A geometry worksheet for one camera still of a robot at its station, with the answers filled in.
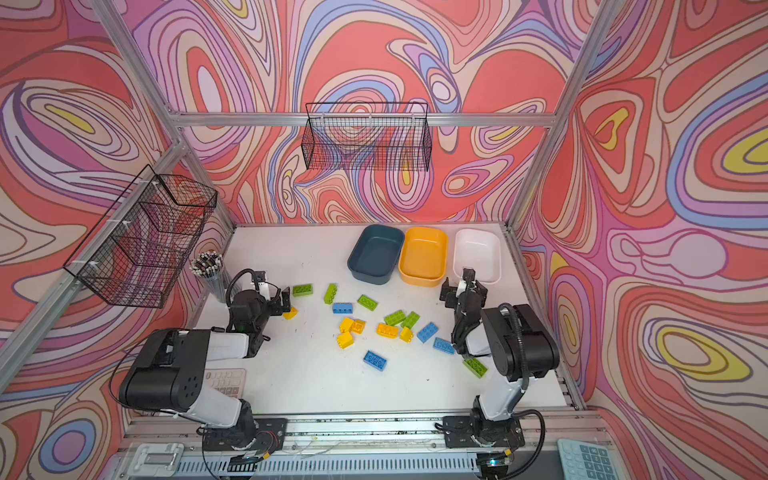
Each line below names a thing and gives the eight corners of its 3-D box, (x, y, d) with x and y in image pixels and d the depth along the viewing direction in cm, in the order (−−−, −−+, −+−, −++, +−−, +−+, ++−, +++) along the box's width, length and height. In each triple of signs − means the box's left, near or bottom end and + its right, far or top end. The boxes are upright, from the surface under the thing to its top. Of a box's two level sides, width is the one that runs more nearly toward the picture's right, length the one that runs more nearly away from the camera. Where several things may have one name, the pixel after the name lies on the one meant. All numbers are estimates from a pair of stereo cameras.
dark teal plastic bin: (344, 277, 105) (342, 268, 101) (365, 230, 120) (364, 220, 116) (390, 287, 103) (390, 279, 98) (405, 238, 117) (406, 228, 113)
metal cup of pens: (215, 303, 99) (187, 272, 85) (224, 282, 105) (199, 250, 91) (235, 303, 99) (211, 272, 85) (243, 282, 105) (221, 249, 91)
